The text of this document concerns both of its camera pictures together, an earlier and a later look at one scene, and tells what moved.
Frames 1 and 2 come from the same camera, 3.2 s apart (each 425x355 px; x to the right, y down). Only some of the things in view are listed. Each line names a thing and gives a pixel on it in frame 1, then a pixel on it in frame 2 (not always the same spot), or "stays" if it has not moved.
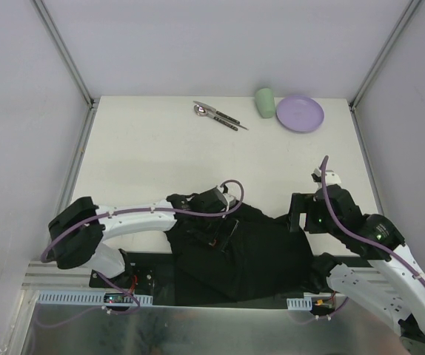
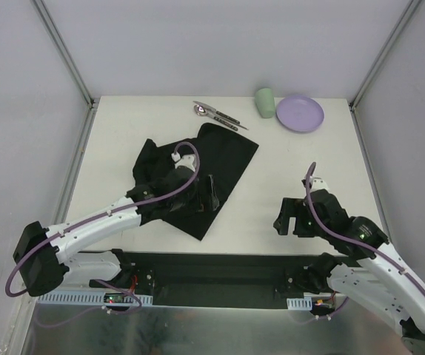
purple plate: x=300 y=114 stays
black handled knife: x=211 y=109 stays
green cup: x=265 y=102 stays
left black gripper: x=229 y=234 -> x=201 y=193
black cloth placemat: x=241 y=254 -> x=223 y=154
